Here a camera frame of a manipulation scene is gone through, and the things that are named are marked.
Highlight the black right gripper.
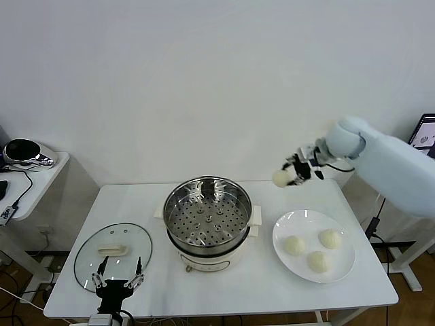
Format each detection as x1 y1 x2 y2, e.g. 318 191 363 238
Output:
279 154 313 187

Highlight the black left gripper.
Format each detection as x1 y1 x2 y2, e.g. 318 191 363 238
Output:
90 255 147 315

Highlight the white steamed baozi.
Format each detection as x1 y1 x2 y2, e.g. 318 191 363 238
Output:
307 251 332 274
283 235 307 257
318 229 343 250
273 169 290 189

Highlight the round glass pot lid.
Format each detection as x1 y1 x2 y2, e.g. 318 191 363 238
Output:
73 222 154 295

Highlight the stainless steel steamer basket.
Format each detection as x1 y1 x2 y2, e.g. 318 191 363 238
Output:
162 175 254 256

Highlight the white round plate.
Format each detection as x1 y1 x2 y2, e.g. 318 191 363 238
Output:
271 210 357 285

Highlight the cream electric cooking pot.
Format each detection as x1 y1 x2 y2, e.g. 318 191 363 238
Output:
153 203 264 275

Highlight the white side table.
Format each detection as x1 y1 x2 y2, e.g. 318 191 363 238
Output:
0 151 71 304
383 196 435 293

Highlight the small grey usb adapter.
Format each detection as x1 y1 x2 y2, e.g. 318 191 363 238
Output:
0 204 20 227

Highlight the dark grey open laptop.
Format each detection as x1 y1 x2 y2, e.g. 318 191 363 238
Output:
408 113 435 157

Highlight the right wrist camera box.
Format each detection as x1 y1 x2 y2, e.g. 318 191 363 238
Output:
297 144 322 162

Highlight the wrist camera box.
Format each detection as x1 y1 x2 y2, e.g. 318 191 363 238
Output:
297 144 322 162
88 313 115 326

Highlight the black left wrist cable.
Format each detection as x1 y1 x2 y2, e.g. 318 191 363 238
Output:
118 308 134 326

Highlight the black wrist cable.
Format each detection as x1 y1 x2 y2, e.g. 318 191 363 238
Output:
324 162 356 173
118 308 134 326

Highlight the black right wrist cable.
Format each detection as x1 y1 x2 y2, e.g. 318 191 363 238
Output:
324 162 356 173

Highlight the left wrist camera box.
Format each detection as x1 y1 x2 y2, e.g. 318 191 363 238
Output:
88 313 115 326

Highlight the black laptop power cable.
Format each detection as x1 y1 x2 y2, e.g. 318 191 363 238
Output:
365 196 387 245

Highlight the thin white floor cable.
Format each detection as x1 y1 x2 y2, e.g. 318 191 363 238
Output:
0 287 46 312

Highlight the thin black desk cable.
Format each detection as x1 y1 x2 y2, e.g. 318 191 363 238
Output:
0 168 34 208

